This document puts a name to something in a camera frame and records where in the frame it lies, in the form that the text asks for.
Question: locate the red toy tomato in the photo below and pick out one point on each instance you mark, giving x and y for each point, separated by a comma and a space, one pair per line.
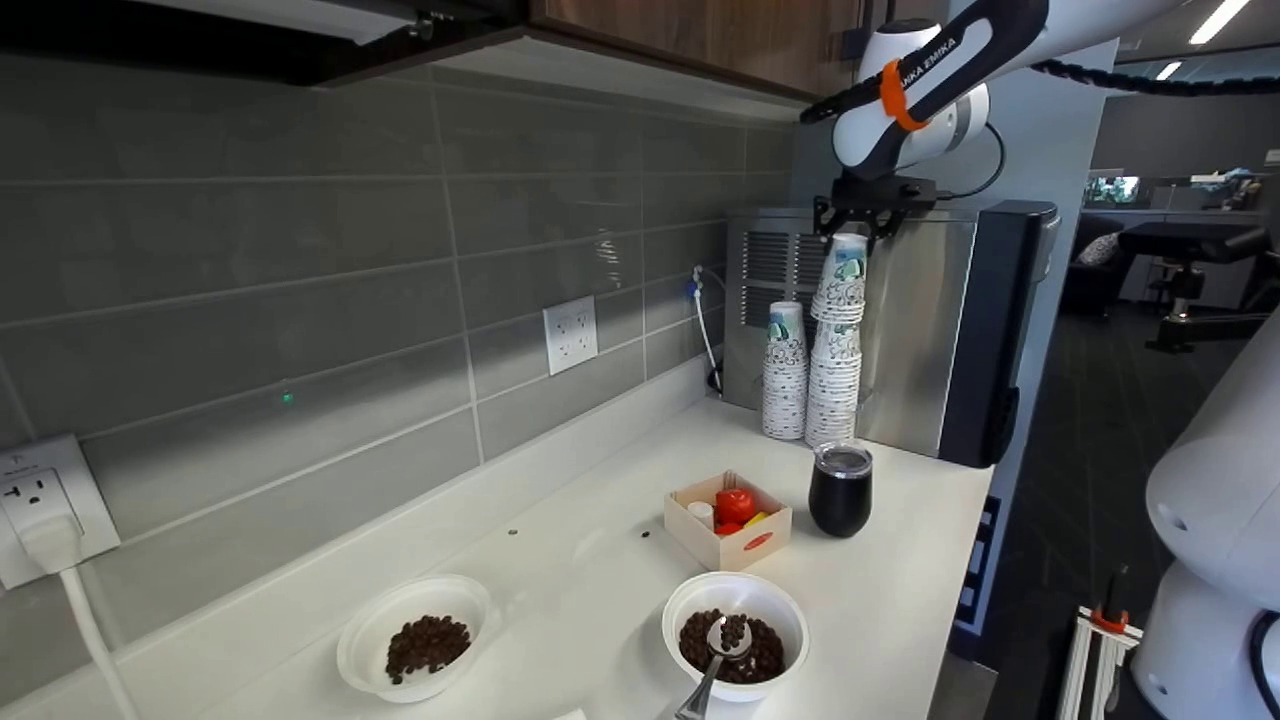
733, 511

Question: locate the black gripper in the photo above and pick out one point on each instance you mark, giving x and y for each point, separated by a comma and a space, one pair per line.
877, 205

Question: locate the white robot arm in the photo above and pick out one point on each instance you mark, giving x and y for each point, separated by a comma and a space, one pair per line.
919, 78

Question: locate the blue white dish brush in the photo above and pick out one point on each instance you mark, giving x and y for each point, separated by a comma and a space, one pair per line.
703, 325

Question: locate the tall patterned paper cup stack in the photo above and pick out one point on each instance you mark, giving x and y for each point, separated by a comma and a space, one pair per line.
838, 314

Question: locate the short patterned paper cup stack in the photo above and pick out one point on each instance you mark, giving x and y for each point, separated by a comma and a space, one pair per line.
785, 369

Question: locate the small white bowl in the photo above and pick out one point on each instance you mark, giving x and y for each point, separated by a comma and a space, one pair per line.
417, 638

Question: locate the white bowl with dark food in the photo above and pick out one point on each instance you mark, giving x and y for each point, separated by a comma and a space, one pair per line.
775, 616

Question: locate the white power plug outlet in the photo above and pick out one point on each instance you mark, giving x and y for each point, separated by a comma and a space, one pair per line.
51, 511

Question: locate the small wooden box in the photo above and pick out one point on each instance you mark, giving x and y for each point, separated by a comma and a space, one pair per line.
746, 544

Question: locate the black stemless tumbler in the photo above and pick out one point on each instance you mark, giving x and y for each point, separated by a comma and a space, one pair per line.
841, 488

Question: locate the metal spoon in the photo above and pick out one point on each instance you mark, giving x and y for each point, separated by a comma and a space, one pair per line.
724, 638

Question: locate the stainless steel appliance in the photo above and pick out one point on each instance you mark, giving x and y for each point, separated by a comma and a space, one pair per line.
943, 335

